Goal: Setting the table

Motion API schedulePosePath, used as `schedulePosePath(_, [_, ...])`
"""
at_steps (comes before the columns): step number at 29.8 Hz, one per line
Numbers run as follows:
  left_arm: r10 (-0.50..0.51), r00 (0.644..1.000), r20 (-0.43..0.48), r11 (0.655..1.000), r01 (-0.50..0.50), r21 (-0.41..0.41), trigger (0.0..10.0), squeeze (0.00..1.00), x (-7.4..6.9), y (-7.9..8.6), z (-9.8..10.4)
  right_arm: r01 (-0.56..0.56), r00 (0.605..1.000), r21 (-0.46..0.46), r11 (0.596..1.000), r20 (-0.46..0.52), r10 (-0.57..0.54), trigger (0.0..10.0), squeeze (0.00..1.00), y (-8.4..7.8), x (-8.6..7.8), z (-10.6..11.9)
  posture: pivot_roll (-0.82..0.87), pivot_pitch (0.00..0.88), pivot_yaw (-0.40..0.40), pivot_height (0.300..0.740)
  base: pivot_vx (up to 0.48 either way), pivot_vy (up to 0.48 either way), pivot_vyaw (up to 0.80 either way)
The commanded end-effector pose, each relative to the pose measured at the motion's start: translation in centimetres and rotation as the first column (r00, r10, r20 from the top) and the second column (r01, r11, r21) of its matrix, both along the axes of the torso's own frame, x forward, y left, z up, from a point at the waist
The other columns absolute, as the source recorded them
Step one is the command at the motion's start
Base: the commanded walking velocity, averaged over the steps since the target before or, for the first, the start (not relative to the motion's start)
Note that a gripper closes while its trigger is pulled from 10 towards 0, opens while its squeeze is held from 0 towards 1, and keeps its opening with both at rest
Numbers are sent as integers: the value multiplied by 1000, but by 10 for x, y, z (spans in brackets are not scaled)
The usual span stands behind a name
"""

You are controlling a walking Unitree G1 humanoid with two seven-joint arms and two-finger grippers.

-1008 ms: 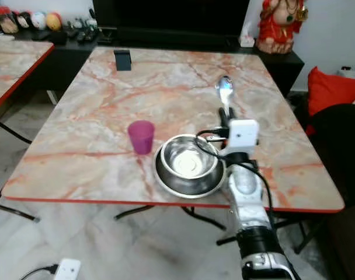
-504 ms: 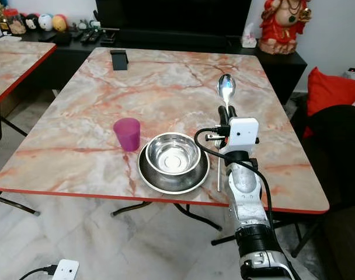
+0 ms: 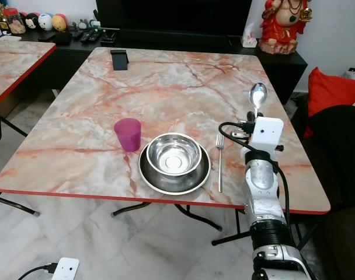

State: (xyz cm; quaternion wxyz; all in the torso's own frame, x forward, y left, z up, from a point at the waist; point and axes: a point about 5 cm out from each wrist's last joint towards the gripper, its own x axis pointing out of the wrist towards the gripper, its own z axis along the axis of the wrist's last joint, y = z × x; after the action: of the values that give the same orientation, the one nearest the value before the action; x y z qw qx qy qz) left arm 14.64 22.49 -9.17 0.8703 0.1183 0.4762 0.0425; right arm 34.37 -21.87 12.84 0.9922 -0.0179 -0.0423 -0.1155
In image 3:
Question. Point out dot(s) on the silver spoon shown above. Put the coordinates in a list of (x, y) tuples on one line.
[(258, 93)]

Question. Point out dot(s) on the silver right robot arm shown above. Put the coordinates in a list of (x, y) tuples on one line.
[(268, 204)]

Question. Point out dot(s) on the silver fork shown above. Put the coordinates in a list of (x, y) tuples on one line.
[(220, 166)]

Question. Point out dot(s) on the black tv console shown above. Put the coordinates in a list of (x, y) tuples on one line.
[(277, 70)]

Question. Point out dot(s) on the stainless steel bowl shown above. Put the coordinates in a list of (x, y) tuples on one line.
[(174, 151)]

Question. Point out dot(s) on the marble top folding table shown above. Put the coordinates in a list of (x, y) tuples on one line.
[(171, 93)]

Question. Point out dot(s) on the pink tissue box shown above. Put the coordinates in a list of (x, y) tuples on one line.
[(249, 39)]

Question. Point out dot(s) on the stainless steel plate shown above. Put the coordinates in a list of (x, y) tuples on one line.
[(174, 184)]

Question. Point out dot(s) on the red cushion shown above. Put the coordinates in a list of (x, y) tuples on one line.
[(335, 90)]

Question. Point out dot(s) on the dark sofa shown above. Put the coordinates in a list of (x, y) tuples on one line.
[(338, 157)]

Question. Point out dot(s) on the red laughing buddha statue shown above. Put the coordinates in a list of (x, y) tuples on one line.
[(282, 26)]

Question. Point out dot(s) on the purple plastic cup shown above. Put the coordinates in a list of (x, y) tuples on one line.
[(128, 135)]

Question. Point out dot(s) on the marble table with red edge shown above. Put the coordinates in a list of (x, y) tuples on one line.
[(17, 61)]

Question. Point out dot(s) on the black television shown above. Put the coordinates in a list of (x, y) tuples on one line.
[(171, 14)]

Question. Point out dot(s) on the black phone stand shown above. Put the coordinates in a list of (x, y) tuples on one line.
[(119, 60)]

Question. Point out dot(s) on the red lidded snack jar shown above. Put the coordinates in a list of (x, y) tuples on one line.
[(15, 23)]

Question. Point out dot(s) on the black mouse head toy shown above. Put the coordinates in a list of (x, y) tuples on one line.
[(31, 21)]

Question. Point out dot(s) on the white blue head toy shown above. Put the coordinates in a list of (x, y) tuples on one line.
[(45, 22)]

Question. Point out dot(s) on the small black box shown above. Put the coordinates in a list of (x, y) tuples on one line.
[(61, 38)]

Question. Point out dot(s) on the black remote control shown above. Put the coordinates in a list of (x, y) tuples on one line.
[(87, 37)]

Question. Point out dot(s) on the yellow orange head toy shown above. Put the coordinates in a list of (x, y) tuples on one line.
[(59, 23)]

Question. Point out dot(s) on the grey totoro figurine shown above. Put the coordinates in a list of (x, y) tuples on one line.
[(82, 25)]

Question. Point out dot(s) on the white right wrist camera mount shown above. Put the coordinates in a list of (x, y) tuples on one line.
[(267, 134)]

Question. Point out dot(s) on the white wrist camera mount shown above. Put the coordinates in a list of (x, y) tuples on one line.
[(66, 269), (267, 134)]

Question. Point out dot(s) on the white wall charger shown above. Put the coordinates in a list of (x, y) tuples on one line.
[(352, 73)]

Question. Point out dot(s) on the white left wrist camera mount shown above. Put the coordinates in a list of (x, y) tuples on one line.
[(66, 269)]

